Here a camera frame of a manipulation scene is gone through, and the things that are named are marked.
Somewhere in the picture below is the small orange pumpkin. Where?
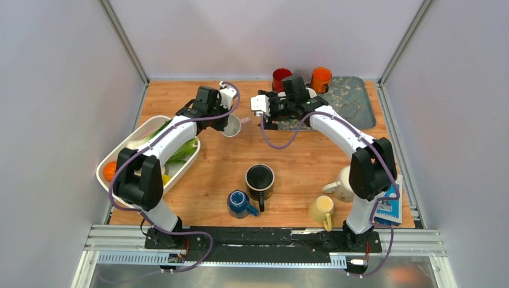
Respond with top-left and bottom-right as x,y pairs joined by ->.
103,161 -> 116,182

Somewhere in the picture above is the bok choy vegetable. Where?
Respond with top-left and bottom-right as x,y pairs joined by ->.
126,120 -> 170,149

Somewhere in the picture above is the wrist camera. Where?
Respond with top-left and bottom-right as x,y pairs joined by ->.
219,81 -> 237,111
250,95 -> 270,117

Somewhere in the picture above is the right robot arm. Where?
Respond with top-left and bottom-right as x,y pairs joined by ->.
250,76 -> 397,251

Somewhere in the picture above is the navy blue mug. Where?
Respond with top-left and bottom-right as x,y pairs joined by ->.
226,190 -> 260,219

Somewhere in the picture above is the floral blue tray mat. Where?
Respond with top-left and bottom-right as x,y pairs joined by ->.
272,77 -> 377,132

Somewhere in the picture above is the lilac grey mug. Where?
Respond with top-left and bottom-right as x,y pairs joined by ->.
292,68 -> 312,85

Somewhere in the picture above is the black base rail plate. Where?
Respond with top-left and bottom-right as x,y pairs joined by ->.
144,226 -> 382,263

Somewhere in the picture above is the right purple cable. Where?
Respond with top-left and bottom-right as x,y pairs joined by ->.
260,112 -> 401,278

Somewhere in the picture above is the white oval vegetable dish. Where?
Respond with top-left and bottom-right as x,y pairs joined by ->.
96,115 -> 201,194

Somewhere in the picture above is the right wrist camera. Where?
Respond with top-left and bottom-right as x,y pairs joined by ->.
250,95 -> 270,117

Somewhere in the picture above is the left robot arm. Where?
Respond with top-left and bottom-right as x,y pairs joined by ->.
108,82 -> 240,249

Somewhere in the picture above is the yellow mug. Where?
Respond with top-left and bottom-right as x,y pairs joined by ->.
308,196 -> 334,232

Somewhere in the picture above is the green leafy vegetable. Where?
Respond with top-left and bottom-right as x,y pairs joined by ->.
165,137 -> 198,165

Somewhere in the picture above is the black mug with gold rim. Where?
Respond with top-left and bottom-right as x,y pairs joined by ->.
245,164 -> 275,212

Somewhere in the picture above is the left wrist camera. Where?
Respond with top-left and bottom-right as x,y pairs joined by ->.
219,81 -> 237,111

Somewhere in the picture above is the cream white mug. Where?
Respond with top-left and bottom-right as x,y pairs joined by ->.
322,166 -> 355,203

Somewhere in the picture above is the orange mug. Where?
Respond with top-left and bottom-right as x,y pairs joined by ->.
311,67 -> 333,94

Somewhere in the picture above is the red mug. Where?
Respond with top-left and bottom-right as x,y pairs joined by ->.
272,68 -> 292,93

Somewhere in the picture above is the pink faceted mug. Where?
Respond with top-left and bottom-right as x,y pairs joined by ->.
221,115 -> 251,137

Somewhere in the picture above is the blue and white box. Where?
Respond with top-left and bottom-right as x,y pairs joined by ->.
374,175 -> 403,226

